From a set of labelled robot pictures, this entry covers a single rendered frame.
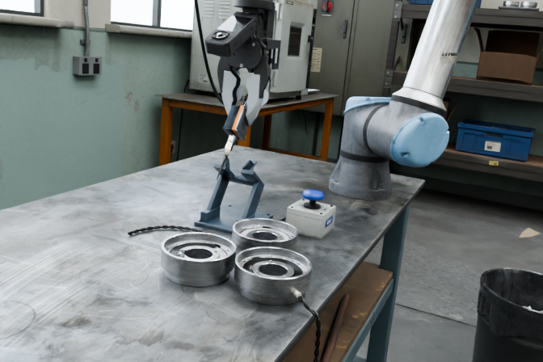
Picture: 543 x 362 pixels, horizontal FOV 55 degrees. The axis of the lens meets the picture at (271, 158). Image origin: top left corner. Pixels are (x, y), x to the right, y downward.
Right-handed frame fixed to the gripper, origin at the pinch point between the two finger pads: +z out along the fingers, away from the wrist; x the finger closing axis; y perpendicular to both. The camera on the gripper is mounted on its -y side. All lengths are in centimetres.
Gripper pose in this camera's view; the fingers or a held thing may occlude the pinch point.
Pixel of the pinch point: (239, 116)
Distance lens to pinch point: 92.4
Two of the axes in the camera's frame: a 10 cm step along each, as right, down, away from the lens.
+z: -0.9, 9.7, 2.2
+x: -9.1, -1.7, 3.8
